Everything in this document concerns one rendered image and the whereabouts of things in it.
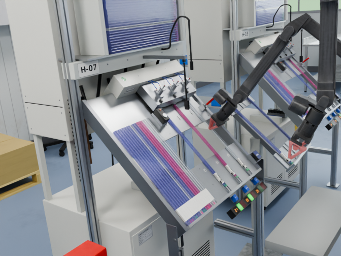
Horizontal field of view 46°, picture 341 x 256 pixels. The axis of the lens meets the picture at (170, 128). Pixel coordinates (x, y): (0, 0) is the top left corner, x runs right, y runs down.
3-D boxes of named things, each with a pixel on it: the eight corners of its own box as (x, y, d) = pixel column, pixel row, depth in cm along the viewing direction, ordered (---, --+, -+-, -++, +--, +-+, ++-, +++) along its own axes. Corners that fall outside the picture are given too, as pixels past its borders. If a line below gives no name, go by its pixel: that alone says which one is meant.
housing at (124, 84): (172, 87, 229) (185, 69, 221) (111, 107, 193) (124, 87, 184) (164, 76, 231) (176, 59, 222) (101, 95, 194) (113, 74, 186)
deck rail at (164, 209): (180, 235, 164) (189, 229, 160) (177, 238, 162) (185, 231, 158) (80, 108, 180) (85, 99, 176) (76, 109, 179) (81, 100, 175)
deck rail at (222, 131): (254, 175, 215) (262, 168, 211) (253, 176, 213) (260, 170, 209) (171, 80, 231) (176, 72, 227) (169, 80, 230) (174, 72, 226)
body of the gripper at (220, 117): (209, 117, 203) (217, 107, 199) (219, 112, 211) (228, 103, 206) (217, 126, 202) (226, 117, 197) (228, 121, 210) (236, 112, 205)
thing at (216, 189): (254, 172, 212) (258, 168, 210) (182, 230, 162) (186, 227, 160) (231, 145, 216) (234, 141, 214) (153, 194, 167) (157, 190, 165)
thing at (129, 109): (206, 123, 222) (211, 117, 219) (124, 164, 172) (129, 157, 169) (169, 80, 229) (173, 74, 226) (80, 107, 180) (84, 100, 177)
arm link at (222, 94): (243, 97, 192) (246, 95, 200) (226, 81, 194) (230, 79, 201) (226, 115, 197) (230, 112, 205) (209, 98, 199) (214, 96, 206)
